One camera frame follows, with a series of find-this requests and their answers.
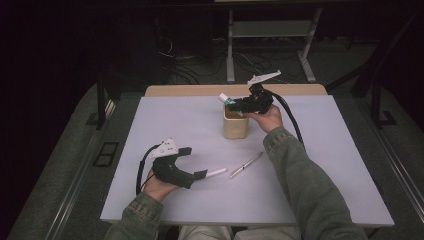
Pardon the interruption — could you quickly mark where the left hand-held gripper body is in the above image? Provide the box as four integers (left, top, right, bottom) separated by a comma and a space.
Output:
147, 137, 196, 190

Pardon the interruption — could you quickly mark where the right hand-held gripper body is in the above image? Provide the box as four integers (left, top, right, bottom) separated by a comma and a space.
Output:
238, 70, 282, 115

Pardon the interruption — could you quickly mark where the green and white glue stick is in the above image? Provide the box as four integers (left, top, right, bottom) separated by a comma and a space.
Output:
218, 92, 234, 105

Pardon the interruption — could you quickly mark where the white pen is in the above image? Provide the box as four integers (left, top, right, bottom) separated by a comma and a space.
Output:
203, 167, 228, 179

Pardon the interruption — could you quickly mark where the cream ceramic pen holder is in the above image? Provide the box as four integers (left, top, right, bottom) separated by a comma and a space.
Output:
222, 103, 250, 140

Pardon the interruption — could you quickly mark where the clear plastic pen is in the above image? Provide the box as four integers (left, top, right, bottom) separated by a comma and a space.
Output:
228, 150, 265, 180

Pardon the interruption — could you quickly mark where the person's left hand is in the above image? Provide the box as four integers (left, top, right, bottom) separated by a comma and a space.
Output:
142, 169, 182, 204

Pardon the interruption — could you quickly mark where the person's right hand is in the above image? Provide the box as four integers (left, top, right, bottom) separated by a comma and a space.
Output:
242, 104, 284, 135

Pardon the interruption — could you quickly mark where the light wooden table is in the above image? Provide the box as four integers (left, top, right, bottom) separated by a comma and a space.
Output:
144, 83, 329, 98

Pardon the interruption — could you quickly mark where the person's left leg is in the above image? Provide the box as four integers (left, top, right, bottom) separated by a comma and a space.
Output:
178, 225, 234, 240

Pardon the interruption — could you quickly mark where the person's leg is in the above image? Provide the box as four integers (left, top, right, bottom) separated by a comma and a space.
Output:
233, 226, 303, 240
178, 225, 234, 240

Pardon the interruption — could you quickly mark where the person's right leg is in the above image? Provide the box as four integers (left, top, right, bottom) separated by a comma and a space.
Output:
233, 226, 303, 240

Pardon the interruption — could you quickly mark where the black metal stand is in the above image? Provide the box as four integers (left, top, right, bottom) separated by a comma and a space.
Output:
85, 71, 123, 131
324, 9, 424, 130

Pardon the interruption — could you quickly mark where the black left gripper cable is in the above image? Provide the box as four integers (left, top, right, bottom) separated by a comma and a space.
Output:
135, 143, 161, 196

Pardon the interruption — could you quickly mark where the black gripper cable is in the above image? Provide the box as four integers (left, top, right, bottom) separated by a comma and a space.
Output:
135, 143, 161, 196
263, 88, 306, 151

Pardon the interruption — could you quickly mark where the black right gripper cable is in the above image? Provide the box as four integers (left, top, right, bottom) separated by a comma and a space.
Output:
263, 88, 306, 151

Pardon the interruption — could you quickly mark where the tangle of floor cables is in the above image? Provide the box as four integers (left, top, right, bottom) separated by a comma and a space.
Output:
156, 33, 301, 85

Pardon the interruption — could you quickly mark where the grey metal desk frame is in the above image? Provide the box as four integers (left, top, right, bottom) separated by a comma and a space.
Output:
225, 8, 323, 84

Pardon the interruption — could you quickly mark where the metal floor rail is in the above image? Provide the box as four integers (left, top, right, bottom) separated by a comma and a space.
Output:
374, 131, 424, 214
43, 99, 118, 240

